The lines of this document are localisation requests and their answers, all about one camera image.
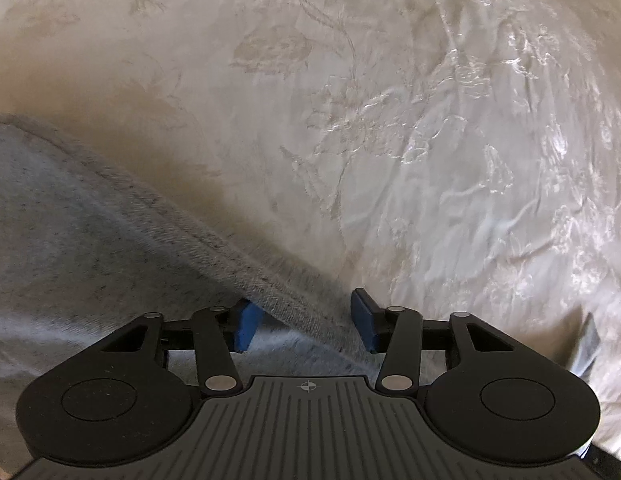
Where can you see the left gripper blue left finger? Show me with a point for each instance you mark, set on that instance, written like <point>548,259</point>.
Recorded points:
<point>241,324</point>

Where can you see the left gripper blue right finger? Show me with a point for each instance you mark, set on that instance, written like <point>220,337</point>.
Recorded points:
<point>371,321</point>

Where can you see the grey knit pants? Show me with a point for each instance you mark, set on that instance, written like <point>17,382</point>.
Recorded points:
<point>85,248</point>

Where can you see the white floral bedspread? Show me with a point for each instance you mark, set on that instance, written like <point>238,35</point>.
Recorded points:
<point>442,154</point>

